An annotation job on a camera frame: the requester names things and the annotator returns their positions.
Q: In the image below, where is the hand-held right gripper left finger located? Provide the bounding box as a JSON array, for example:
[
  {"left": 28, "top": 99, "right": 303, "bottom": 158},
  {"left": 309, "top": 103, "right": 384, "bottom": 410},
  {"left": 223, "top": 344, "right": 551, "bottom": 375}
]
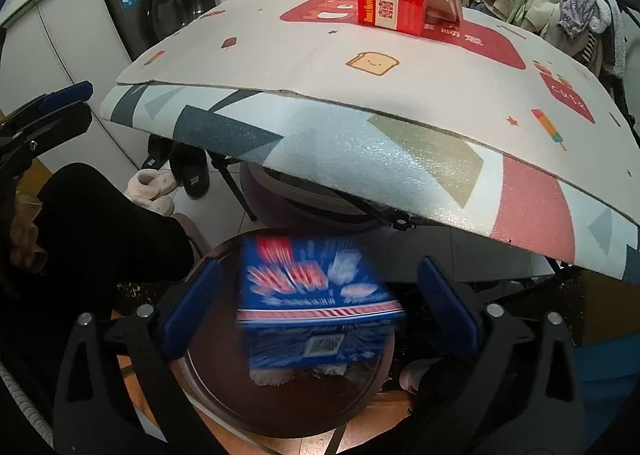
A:
[{"left": 52, "top": 257, "right": 223, "bottom": 455}]

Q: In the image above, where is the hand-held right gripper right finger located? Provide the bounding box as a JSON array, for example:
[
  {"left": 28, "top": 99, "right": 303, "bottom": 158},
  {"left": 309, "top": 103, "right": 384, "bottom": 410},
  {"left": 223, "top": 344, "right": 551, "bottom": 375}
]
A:
[{"left": 410, "top": 255, "right": 588, "bottom": 455}]

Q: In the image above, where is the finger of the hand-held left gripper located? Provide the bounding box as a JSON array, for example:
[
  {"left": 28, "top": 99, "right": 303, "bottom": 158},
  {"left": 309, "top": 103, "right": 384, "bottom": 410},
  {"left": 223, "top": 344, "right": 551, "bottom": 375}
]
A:
[
  {"left": 0, "top": 101, "right": 94, "bottom": 158},
  {"left": 40, "top": 81, "right": 95, "bottom": 113}
]

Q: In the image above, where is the blue cardboard box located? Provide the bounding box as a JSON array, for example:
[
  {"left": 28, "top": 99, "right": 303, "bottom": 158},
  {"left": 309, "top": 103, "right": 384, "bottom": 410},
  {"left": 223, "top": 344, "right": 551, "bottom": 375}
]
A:
[{"left": 235, "top": 235, "right": 407, "bottom": 388}]

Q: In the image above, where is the white slipper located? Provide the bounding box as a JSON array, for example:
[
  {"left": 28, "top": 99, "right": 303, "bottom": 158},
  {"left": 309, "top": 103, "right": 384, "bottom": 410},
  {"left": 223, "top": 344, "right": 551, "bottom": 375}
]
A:
[{"left": 399, "top": 360, "right": 442, "bottom": 394}]

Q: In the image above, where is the black slipper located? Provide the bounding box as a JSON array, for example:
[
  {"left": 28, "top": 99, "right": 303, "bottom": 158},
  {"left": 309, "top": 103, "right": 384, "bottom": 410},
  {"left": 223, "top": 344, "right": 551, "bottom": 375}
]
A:
[
  {"left": 170, "top": 142, "right": 211, "bottom": 200},
  {"left": 141, "top": 135, "right": 174, "bottom": 170}
]

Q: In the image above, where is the pink fuzzy slipper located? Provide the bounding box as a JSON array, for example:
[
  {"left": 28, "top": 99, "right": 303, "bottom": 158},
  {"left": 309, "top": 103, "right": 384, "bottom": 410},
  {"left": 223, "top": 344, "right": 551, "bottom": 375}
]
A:
[
  {"left": 145, "top": 195, "right": 176, "bottom": 217},
  {"left": 124, "top": 169, "right": 179, "bottom": 199}
]

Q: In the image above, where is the person's black trouser leg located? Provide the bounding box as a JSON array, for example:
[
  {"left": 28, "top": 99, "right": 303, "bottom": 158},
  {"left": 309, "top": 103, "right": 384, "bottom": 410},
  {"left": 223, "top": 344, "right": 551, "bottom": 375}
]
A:
[{"left": 30, "top": 162, "right": 197, "bottom": 318}]

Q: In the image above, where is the dark purple round stool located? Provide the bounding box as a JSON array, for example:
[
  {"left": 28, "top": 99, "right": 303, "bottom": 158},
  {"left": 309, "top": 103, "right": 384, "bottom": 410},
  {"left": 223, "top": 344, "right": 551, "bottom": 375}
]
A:
[{"left": 240, "top": 162, "right": 382, "bottom": 232}]

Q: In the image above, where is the dark grey washing machine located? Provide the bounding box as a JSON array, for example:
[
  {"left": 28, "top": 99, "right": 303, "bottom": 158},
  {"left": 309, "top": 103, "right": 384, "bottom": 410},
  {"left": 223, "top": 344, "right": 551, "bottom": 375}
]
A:
[{"left": 96, "top": 0, "right": 218, "bottom": 60}]

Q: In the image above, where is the brown cardboard box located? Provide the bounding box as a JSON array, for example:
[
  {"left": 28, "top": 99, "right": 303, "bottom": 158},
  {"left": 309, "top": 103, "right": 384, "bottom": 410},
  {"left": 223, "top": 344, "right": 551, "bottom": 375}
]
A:
[{"left": 581, "top": 274, "right": 640, "bottom": 347}]

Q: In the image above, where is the black office chair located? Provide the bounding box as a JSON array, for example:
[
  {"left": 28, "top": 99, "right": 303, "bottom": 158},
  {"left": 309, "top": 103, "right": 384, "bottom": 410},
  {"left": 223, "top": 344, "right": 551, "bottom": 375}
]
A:
[{"left": 597, "top": 0, "right": 640, "bottom": 140}]

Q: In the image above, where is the red and white box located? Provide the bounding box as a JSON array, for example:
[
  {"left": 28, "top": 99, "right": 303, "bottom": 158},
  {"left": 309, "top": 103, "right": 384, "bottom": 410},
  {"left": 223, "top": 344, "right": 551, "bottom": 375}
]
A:
[{"left": 357, "top": 0, "right": 428, "bottom": 36}]

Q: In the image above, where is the pile of clothes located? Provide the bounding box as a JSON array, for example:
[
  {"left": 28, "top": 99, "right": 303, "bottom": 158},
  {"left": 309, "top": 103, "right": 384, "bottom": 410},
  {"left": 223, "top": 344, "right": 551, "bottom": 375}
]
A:
[{"left": 455, "top": 0, "right": 631, "bottom": 80}]

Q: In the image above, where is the black folding table frame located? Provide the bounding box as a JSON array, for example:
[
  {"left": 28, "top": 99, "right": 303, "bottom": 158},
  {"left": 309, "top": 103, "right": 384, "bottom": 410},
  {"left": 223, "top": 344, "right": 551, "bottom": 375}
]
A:
[{"left": 207, "top": 152, "right": 417, "bottom": 232}]

